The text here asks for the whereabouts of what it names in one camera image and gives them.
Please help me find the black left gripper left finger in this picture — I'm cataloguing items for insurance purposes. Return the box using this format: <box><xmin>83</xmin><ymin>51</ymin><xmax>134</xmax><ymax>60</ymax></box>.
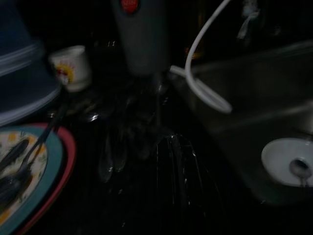
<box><xmin>154</xmin><ymin>134</ymin><xmax>185</xmax><ymax>235</ymax></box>

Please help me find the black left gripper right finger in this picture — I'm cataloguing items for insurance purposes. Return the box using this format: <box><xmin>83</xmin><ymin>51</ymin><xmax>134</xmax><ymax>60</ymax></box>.
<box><xmin>182</xmin><ymin>137</ymin><xmax>228</xmax><ymax>235</ymax></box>

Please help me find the silver spoon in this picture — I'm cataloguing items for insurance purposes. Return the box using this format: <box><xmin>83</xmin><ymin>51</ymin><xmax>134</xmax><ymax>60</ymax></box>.
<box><xmin>289</xmin><ymin>158</ymin><xmax>313</xmax><ymax>188</ymax></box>
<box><xmin>97</xmin><ymin>133</ymin><xmax>114</xmax><ymax>183</ymax></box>
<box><xmin>113</xmin><ymin>97</ymin><xmax>137</xmax><ymax>172</ymax></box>

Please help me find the white bowl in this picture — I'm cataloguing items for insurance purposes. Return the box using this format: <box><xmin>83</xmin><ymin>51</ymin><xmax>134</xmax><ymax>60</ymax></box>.
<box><xmin>261</xmin><ymin>137</ymin><xmax>313</xmax><ymax>188</ymax></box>

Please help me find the red plate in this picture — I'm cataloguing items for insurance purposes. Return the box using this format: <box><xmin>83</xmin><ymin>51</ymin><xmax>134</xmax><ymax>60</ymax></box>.
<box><xmin>14</xmin><ymin>122</ymin><xmax>78</xmax><ymax>235</ymax></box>

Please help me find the stainless steel sink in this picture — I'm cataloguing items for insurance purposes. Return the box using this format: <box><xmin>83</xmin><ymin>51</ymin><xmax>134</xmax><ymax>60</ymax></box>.
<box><xmin>171</xmin><ymin>40</ymin><xmax>313</xmax><ymax>206</ymax></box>

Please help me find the floral plate with teal rim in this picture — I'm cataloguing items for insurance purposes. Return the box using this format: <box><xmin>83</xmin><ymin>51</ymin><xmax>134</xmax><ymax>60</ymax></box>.
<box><xmin>0</xmin><ymin>126</ymin><xmax>66</xmax><ymax>235</ymax></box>

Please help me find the yellow oil bottle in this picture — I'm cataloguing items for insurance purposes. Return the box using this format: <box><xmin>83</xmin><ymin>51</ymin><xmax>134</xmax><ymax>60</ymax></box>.
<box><xmin>183</xmin><ymin>0</ymin><xmax>206</xmax><ymax>61</ymax></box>

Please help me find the grey thermos with red badge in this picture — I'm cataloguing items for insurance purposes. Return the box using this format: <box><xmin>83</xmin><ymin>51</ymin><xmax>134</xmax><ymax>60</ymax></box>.
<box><xmin>110</xmin><ymin>0</ymin><xmax>172</xmax><ymax>75</ymax></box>

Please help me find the white printed paper cup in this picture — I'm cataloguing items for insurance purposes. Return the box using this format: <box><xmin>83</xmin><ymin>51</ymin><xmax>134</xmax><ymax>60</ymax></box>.
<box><xmin>48</xmin><ymin>45</ymin><xmax>92</xmax><ymax>93</ymax></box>

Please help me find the chrome faucet with white tag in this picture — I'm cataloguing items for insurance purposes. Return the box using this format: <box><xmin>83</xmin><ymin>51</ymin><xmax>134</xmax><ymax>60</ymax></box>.
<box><xmin>236</xmin><ymin>0</ymin><xmax>260</xmax><ymax>41</ymax></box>

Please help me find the white stacked storage container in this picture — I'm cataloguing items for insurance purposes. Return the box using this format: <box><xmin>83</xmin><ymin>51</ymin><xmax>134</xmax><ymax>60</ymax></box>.
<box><xmin>0</xmin><ymin>0</ymin><xmax>62</xmax><ymax>128</ymax></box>

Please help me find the white hose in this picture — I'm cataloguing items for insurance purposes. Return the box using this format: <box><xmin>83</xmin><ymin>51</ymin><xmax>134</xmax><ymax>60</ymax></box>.
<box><xmin>170</xmin><ymin>0</ymin><xmax>233</xmax><ymax>114</ymax></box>

